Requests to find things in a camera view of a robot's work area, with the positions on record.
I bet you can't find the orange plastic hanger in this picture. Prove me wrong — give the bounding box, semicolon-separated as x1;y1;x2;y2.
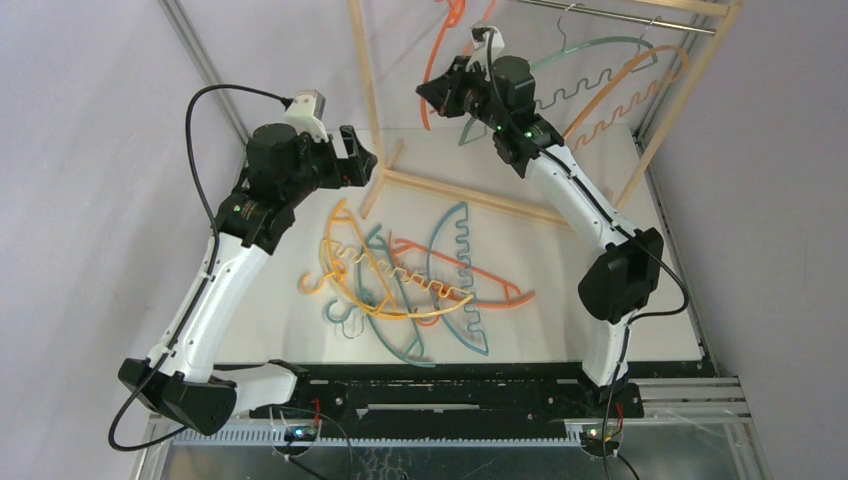
419;0;468;131
384;233;536;311

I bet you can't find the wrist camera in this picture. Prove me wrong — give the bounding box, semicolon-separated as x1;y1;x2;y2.
283;90;329;143
465;23;505;72

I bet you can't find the left aluminium frame post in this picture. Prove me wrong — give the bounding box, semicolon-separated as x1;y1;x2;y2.
157;0;249;144

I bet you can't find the light orange wavy hanger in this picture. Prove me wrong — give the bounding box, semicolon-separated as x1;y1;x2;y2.
561;44;691;150

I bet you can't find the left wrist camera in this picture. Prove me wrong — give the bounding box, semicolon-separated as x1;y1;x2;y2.
283;90;329;143

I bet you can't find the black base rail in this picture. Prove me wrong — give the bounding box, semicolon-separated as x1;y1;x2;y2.
249;361;716;441

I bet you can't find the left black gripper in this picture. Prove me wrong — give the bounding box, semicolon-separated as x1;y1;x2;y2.
283;126;376;207

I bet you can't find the yellow-orange plastic hanger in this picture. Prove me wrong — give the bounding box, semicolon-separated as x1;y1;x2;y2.
297;199;411;320

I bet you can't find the right aluminium frame post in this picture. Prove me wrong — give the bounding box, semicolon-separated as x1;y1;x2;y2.
618;13;735;362

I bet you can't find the teal plastic hanger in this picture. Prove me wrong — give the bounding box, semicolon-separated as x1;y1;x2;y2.
323;224;435;369

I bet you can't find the blue wavy hanger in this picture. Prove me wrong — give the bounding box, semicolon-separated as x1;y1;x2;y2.
425;202;490;356

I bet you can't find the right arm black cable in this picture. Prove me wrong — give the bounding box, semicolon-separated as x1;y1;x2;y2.
473;26;692;480

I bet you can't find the circuit board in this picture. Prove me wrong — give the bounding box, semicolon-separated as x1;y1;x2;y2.
282;424;321;446
580;427;622;458

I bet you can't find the right circuit board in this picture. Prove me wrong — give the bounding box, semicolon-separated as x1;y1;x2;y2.
580;427;622;458

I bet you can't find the metal hanging rod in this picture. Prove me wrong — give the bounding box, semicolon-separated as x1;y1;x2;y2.
519;0;717;36

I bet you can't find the left circuit board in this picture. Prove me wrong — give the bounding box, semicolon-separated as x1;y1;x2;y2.
282;424;321;446

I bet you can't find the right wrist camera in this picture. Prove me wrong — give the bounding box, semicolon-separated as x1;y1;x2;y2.
465;23;505;72

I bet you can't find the aluminium frame post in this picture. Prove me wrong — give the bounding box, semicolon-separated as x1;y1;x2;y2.
157;0;249;144
618;13;735;362

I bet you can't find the pale green wavy hanger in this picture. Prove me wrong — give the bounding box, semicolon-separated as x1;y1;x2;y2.
458;36;654;147

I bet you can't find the wooden clothes rack frame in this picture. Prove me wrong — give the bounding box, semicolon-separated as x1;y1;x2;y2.
358;1;743;226

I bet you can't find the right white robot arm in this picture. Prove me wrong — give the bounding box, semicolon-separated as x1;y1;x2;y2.
415;56;664;416

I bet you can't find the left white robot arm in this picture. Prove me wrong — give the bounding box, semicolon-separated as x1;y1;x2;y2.
118;123;377;435

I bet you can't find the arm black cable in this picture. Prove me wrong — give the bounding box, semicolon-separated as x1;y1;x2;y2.
473;26;692;480
107;84;296;454

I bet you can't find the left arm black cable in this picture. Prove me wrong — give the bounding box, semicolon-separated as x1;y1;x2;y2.
107;84;296;454

